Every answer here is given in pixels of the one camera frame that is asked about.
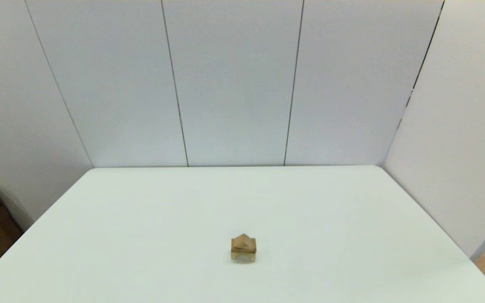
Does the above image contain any triangular wooden building block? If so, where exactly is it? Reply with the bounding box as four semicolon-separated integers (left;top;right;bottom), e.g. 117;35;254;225
232;234;256;250

